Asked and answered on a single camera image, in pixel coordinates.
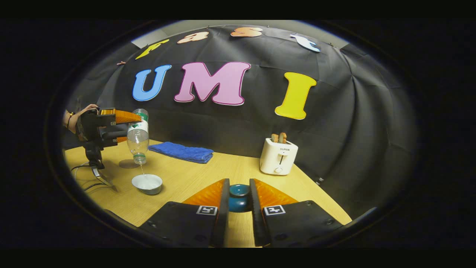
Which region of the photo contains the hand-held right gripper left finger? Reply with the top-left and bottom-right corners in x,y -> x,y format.
138,178 -> 230,248

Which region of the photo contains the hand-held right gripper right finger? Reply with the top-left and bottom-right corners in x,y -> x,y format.
248,178 -> 344,248

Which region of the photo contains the clear plastic water bottle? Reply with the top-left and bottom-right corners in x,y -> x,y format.
126,109 -> 149,165

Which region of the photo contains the teal teacup lid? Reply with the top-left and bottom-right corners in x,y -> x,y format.
228,184 -> 251,213

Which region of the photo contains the white teacup with green outside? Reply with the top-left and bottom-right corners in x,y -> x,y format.
131,173 -> 163,195

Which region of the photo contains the blue folded towel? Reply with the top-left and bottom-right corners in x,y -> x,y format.
148,141 -> 215,165

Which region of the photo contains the white toaster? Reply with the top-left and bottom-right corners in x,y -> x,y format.
259,138 -> 299,176

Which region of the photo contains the black backdrop cloth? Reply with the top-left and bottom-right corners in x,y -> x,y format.
61,24 -> 419,220

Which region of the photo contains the thin black cable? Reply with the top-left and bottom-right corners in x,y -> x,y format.
71,164 -> 114,192

